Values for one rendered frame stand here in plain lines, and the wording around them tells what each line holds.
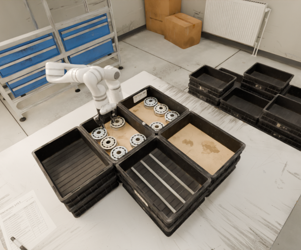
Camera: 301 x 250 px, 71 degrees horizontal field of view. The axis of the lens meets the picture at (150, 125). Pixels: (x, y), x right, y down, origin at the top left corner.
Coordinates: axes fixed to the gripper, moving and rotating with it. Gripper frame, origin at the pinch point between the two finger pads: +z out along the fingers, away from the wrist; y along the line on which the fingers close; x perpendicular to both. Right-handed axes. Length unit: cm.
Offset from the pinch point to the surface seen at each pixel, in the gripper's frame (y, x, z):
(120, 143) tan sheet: -2.7, 2.9, 17.9
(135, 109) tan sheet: -28.8, -15.7, 17.9
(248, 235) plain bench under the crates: -21, 84, 31
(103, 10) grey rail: -112, -192, 7
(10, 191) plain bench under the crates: 64, -23, 30
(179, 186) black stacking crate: -9, 48, 18
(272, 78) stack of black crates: -188, 15, 53
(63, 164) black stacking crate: 31.1, -7.3, 17.9
